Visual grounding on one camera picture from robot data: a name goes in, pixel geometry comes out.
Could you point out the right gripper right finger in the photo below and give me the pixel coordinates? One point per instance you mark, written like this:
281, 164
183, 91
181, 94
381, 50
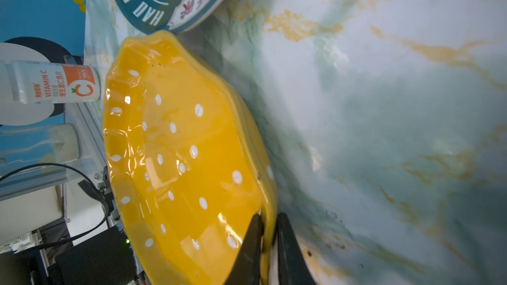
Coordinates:
292, 268

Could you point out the vitamin c white bottle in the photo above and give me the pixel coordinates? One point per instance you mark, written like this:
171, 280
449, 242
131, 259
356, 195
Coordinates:
32, 82

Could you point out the yellow polka dot plate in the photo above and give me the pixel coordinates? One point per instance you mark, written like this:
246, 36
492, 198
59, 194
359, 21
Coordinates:
188, 167

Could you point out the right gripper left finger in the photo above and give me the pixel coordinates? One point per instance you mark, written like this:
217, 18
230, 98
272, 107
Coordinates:
246, 269

